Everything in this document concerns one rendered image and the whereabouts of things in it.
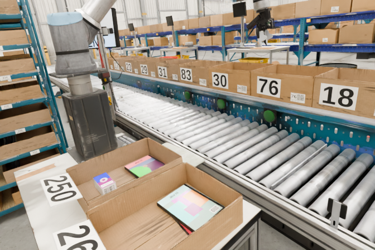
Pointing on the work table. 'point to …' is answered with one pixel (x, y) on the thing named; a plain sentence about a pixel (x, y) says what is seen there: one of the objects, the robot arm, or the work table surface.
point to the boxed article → (104, 183)
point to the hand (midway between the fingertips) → (262, 43)
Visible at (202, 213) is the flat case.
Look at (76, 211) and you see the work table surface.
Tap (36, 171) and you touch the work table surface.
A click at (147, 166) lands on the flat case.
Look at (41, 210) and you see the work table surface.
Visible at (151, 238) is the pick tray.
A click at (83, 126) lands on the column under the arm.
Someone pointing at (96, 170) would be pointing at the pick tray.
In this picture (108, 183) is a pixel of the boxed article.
